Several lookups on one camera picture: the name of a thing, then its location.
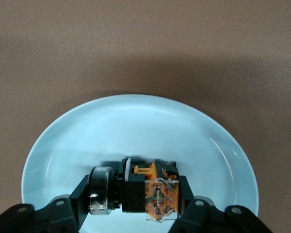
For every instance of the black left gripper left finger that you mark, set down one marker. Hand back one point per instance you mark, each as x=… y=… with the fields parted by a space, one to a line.
x=63 y=213

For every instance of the light blue round plate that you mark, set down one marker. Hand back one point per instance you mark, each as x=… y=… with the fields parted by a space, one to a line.
x=140 y=131

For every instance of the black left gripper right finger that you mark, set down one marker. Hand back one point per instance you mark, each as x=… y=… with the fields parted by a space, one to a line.
x=208 y=218

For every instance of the orange and black push-button switch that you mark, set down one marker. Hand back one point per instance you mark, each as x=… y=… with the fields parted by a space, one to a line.
x=145 y=191

